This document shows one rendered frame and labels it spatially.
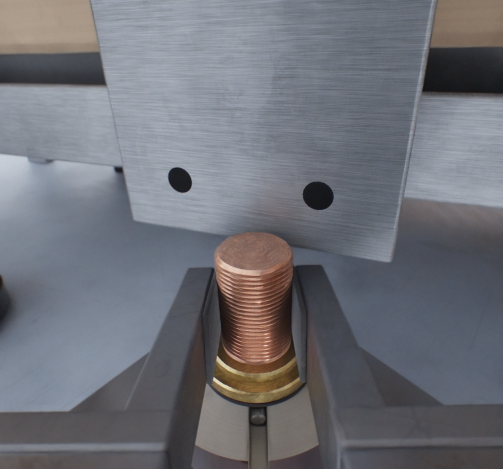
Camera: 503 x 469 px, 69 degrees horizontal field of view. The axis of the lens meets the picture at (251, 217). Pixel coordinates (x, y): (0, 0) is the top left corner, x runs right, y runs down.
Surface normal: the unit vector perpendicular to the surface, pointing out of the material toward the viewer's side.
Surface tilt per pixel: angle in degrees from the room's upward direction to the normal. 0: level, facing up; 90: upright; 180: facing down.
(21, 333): 180
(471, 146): 90
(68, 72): 90
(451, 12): 90
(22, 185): 180
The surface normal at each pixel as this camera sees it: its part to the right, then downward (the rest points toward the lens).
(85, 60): -0.35, 0.44
